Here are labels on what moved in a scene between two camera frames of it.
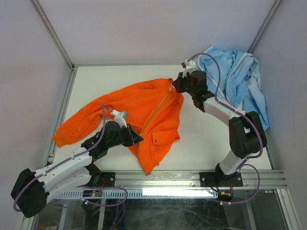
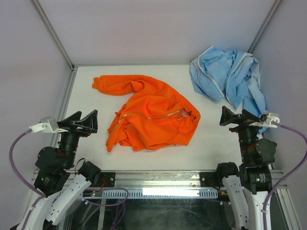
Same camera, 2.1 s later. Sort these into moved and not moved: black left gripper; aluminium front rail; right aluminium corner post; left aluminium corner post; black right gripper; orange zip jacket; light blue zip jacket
Moved: black right gripper; black left gripper; orange zip jacket
Not moved: aluminium front rail; left aluminium corner post; light blue zip jacket; right aluminium corner post
